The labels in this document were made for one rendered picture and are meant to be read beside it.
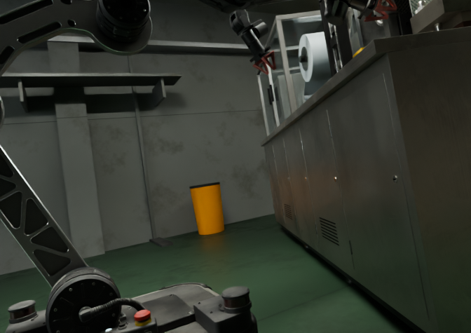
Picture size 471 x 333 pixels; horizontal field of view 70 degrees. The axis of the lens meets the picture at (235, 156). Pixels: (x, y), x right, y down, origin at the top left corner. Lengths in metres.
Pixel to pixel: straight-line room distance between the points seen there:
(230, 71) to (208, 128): 0.91
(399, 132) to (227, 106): 3.84
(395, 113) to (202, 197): 3.06
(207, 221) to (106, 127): 1.60
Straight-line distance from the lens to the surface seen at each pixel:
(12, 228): 1.09
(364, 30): 1.77
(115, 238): 4.14
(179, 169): 4.29
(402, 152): 0.99
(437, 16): 1.24
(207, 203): 3.84
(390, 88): 1.01
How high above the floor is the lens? 0.60
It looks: 3 degrees up
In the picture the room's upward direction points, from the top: 9 degrees counter-clockwise
